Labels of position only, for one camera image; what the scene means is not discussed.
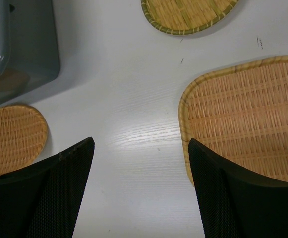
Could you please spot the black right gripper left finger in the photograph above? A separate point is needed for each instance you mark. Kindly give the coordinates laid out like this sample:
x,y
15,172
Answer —
x,y
43,200

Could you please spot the grey plastic bin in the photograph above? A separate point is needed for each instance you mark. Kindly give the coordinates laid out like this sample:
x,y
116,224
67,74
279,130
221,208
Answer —
x,y
29,55

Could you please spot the rounded tan woven tray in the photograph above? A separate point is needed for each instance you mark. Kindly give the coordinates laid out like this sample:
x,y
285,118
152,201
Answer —
x,y
241,113

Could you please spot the round orange woven tray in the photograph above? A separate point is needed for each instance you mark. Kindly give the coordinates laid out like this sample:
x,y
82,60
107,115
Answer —
x,y
23,135

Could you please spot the round yellow-green woven tray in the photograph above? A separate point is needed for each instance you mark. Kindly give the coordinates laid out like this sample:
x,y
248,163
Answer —
x,y
185,17

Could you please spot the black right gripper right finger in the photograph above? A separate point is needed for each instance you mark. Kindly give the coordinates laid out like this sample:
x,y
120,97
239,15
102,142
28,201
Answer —
x,y
235,202

